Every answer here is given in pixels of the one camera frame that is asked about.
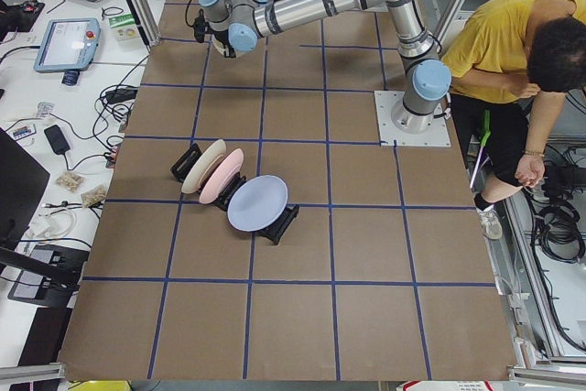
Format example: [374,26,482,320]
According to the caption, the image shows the person in yellow shirt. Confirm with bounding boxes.
[442,0,585,240]

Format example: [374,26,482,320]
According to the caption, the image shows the blue teach pendant near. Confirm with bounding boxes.
[34,17,101,72]

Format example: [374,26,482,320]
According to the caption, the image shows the lavender plate in rack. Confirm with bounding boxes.
[227,175,288,232]

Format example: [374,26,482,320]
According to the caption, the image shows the green white carton box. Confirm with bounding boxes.
[108,14,140,41]

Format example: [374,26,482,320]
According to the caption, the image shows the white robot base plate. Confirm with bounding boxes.
[374,91,451,148]

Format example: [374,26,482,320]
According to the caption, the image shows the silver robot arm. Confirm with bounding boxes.
[188,0,451,134]

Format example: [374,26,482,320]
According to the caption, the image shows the black dish rack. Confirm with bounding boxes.
[170,139,299,244]

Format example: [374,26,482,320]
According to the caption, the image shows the black monitor stand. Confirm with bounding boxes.
[1,132,89,308]

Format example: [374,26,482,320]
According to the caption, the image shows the beige plate in rack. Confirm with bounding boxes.
[181,139,226,194]

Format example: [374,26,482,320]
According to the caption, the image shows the pink plate in rack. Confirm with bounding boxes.
[199,148,244,204]

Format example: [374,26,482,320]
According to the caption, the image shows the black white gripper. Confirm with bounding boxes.
[191,9,237,59]

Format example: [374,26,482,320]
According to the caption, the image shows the black power adapter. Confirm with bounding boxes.
[44,125,71,155]

